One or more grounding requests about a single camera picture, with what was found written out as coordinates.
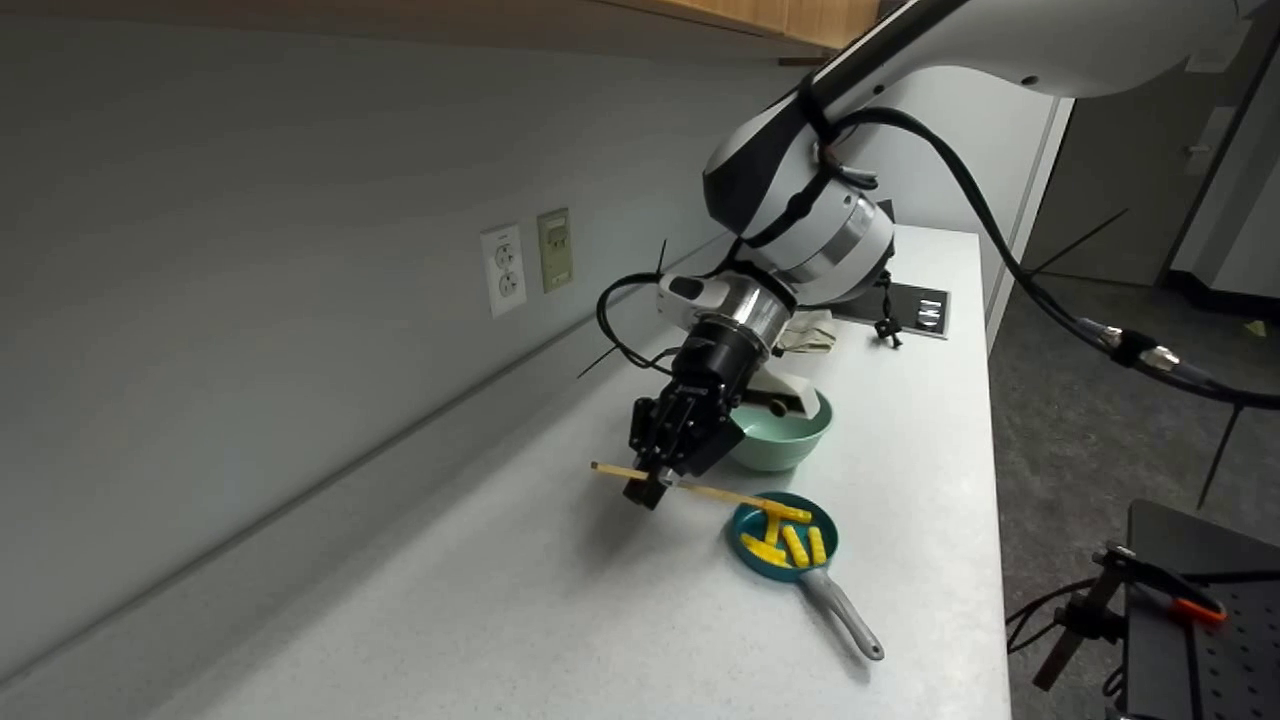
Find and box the small black camera tripod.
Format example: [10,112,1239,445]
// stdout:
[866,263,910,357]

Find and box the black perforated platform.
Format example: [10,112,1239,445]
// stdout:
[1122,496,1280,720]

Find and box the wooden spatula with yellow head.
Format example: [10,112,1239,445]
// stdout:
[588,457,820,529]

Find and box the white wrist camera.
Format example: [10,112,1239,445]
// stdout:
[660,268,754,330]

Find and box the thin black camera cable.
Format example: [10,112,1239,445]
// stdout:
[592,268,685,379]

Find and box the mint green bowl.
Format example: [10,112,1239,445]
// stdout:
[723,379,837,481]

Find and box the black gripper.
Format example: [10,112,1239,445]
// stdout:
[622,317,776,518]

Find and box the beige cloth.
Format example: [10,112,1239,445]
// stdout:
[776,308,843,357]

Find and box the beige wall switch plate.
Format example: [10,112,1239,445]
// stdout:
[533,205,581,298]

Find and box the white wall outlet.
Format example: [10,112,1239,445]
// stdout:
[476,220,533,325]

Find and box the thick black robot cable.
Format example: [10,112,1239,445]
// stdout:
[793,84,1280,417]

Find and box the blue pan with grey handle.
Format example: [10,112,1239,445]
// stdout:
[720,490,887,668]

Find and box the wooden wall cabinet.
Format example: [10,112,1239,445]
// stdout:
[0,0,928,71]

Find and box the clamp with orange grip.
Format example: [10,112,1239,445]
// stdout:
[1094,539,1236,638]

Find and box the black floor stand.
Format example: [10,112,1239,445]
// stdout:
[1006,568,1133,697]

